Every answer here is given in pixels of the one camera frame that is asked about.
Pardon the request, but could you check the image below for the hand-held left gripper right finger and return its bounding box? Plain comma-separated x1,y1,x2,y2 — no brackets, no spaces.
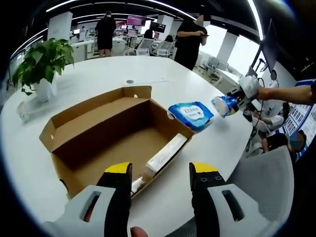
189,161,263,237

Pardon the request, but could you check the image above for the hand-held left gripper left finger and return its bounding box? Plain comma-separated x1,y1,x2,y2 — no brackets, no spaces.
42,161,133,237

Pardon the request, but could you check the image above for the blue white soft tissue pack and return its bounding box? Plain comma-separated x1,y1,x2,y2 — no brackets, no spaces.
211,95,239,119

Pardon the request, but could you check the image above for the blue soft wet wipes pack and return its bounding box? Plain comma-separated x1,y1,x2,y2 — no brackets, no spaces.
167,101,215,134

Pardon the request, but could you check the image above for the brown cardboard shoe box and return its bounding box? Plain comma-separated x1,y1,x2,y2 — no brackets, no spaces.
39,85,196,199

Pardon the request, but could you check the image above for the person's left hand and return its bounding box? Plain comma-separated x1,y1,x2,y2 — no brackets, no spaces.
130,226,149,237

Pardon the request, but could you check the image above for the grey mesh office chair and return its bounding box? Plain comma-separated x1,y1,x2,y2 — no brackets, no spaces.
170,147,297,237

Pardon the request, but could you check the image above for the white office chair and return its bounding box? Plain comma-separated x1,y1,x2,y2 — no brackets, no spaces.
134,38,154,56
150,40,176,59

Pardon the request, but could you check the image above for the pink display screen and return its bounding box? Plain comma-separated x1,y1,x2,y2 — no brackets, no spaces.
127,15,146,25

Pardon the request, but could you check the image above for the green potted plant white pot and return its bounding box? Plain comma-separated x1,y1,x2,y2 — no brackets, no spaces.
11,37,75,103

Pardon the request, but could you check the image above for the white pillar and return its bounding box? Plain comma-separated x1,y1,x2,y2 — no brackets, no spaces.
48,11,74,41

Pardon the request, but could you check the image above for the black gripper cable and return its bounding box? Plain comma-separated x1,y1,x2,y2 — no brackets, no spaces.
243,111,262,154

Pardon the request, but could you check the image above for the blue wall poster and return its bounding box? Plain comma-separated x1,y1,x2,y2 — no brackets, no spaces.
283,79,316,139

